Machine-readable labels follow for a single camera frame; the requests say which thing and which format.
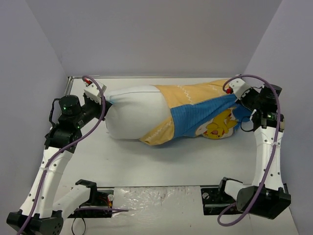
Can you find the white pillow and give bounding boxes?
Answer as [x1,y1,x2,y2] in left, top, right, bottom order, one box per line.
[105,85,171,140]

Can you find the blue yellow Pikachu pillowcase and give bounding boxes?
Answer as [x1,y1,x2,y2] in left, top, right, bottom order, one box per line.
[140,79,251,145]

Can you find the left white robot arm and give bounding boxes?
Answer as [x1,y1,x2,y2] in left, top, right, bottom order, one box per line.
[6,93,111,235]

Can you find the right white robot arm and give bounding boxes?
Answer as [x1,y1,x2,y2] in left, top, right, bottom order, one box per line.
[217,84,291,219]

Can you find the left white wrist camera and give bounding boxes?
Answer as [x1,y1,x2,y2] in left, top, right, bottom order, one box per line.
[84,81,107,105]

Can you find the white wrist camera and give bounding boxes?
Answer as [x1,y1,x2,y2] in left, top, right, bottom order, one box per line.
[84,81,107,105]
[226,78,250,100]

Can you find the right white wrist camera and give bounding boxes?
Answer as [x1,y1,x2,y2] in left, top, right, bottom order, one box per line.
[226,78,250,100]

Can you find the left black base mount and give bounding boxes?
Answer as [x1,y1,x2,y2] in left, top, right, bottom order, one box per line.
[68,188,114,219]

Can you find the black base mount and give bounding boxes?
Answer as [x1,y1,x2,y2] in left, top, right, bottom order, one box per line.
[68,188,114,219]
[201,186,235,216]

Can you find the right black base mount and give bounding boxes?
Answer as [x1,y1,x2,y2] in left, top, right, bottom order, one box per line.
[201,186,235,216]

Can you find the thin black cable loop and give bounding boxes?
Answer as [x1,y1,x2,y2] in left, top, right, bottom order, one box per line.
[72,216,88,234]

